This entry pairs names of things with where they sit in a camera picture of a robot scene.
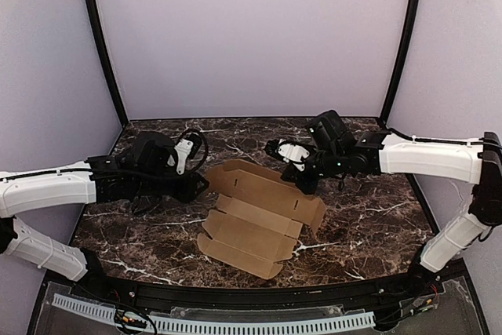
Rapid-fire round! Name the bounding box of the brown cardboard paper box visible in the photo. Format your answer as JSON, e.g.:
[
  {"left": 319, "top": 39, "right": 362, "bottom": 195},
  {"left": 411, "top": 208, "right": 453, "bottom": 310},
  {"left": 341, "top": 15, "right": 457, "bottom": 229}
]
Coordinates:
[{"left": 197, "top": 159, "right": 326, "bottom": 279}]

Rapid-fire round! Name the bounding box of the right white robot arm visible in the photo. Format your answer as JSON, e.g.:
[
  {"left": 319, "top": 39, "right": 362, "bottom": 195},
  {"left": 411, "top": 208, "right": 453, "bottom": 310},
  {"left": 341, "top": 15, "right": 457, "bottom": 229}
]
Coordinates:
[{"left": 269, "top": 111, "right": 501, "bottom": 272}]

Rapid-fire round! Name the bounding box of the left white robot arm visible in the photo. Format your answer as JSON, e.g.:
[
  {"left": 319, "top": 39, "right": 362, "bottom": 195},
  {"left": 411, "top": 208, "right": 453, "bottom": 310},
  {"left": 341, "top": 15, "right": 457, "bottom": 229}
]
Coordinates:
[{"left": 1, "top": 156, "right": 209, "bottom": 282}]

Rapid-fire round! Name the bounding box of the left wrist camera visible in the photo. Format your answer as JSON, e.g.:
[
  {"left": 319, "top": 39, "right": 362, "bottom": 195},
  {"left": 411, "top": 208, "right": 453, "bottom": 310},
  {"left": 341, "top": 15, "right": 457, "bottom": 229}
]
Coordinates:
[{"left": 167, "top": 129, "right": 209, "bottom": 177}]

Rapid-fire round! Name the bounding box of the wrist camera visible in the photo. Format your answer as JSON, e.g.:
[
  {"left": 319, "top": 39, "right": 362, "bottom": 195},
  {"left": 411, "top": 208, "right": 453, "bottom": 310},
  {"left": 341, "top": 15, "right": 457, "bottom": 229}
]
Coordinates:
[
  {"left": 264, "top": 139, "right": 312, "bottom": 172},
  {"left": 167, "top": 129, "right": 209, "bottom": 177}
]

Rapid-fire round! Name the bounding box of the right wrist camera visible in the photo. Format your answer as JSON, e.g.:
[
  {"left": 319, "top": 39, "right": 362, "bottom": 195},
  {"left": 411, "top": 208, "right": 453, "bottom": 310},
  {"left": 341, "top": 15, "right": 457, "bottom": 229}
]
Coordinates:
[{"left": 264, "top": 139, "right": 312, "bottom": 172}]

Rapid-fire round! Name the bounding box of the white slotted cable duct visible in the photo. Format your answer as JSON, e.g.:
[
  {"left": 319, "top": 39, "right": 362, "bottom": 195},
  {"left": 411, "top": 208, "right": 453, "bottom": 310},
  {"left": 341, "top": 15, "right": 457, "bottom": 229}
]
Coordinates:
[{"left": 53, "top": 293, "right": 376, "bottom": 335}]

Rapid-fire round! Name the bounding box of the black front rail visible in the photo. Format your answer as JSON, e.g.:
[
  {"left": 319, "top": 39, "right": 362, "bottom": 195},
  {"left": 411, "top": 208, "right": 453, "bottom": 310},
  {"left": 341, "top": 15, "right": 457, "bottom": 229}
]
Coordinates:
[{"left": 72, "top": 274, "right": 443, "bottom": 325}]

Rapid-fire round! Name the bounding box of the right black frame post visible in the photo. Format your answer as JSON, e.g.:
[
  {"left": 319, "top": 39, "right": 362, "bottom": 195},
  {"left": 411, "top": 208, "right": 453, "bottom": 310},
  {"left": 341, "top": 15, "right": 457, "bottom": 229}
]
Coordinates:
[{"left": 378, "top": 0, "right": 420, "bottom": 128}]

